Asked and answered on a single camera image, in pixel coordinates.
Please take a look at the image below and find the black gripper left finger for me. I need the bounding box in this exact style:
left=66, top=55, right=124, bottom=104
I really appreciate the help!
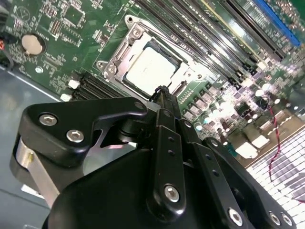
left=18, top=85, right=186, bottom=217

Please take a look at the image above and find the metal socket cover frame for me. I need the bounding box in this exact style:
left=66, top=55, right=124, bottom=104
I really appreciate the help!
left=107, top=23, right=215, bottom=96

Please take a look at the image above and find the silver green CPU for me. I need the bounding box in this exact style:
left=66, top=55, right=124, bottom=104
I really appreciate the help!
left=125, top=45, right=183, bottom=96

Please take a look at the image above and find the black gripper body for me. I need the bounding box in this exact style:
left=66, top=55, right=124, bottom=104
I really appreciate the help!
left=42, top=147, right=228, bottom=229

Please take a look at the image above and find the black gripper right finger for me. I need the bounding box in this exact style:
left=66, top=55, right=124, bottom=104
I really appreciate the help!
left=166, top=87, right=297, bottom=229

